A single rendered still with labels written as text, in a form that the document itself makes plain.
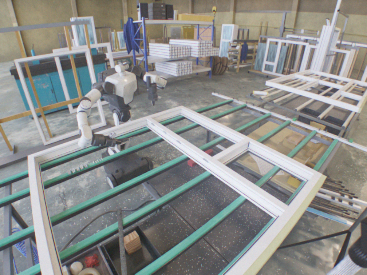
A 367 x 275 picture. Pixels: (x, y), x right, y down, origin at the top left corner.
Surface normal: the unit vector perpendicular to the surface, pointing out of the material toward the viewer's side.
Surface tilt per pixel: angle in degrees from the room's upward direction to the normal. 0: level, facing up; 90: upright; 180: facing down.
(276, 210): 90
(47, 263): 0
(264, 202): 90
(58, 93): 90
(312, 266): 0
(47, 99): 90
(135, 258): 0
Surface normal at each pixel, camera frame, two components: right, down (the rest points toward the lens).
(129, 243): 0.64, 0.40
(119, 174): 0.48, -0.34
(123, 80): 0.73, -0.26
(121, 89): 0.34, 0.58
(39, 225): 0.00, -0.86
